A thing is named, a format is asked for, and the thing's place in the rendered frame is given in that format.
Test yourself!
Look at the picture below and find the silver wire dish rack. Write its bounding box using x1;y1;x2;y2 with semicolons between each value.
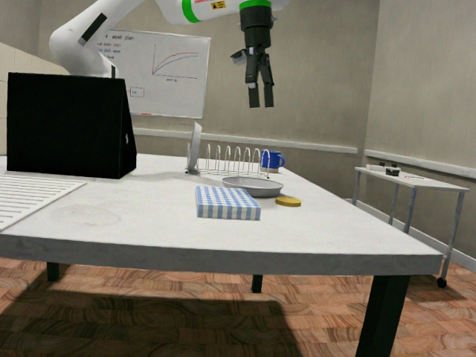
183;143;271;179

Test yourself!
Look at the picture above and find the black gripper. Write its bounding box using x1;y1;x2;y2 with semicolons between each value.
244;28;274;109

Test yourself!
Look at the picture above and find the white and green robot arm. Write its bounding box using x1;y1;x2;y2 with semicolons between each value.
49;0;290;78

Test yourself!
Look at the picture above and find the blue and white checked towel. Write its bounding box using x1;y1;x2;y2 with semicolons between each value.
195;186;261;220

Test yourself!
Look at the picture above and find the blue mug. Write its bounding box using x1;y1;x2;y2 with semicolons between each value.
260;150;285;173

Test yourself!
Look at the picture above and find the white ribbed draining mat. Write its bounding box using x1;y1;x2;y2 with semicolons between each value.
0;175;88;233

